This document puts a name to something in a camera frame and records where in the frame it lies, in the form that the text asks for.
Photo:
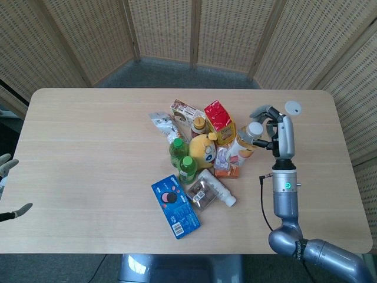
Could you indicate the blue Oreo cookie box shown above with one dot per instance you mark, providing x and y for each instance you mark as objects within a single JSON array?
[{"x": 176, "y": 206}]

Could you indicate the orange cardboard box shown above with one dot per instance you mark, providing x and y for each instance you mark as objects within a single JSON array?
[{"x": 229, "y": 172}]

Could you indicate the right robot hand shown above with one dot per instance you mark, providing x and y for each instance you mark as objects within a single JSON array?
[{"x": 285, "y": 135}]

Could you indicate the green bottle lime label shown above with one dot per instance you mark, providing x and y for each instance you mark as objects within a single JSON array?
[{"x": 187, "y": 169}]

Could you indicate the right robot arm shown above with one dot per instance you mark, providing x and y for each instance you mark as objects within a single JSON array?
[{"x": 284, "y": 200}]

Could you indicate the silver snack bag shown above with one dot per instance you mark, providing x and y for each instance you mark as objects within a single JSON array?
[{"x": 165, "y": 123}]

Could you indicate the small purple plastic box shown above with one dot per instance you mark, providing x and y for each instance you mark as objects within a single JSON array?
[{"x": 222, "y": 157}]

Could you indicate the woven wooden folding screen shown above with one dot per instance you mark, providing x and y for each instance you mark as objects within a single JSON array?
[{"x": 88, "y": 44}]

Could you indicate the white milk bottle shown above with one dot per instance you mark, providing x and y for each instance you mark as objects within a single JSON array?
[{"x": 219, "y": 188}]

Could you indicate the yellow red Lipo cracker bag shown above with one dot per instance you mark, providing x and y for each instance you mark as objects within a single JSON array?
[{"x": 219, "y": 118}]

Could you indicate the brown jar yellow lid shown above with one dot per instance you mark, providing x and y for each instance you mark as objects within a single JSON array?
[{"x": 198, "y": 125}]

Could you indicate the clear plastic cookie box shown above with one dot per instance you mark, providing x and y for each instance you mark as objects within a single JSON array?
[{"x": 203, "y": 196}]

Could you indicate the green bottle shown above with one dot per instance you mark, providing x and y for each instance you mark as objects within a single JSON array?
[{"x": 177, "y": 147}]

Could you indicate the orange juice bottle white cap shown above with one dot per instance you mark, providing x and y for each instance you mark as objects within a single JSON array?
[{"x": 241, "y": 150}]

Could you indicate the yellow plush toy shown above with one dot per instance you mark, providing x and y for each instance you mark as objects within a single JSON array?
[{"x": 200, "y": 150}]

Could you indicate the white brown drink carton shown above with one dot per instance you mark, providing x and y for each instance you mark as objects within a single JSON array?
[{"x": 184, "y": 110}]

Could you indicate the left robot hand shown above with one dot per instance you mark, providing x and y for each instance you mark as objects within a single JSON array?
[{"x": 9, "y": 165}]

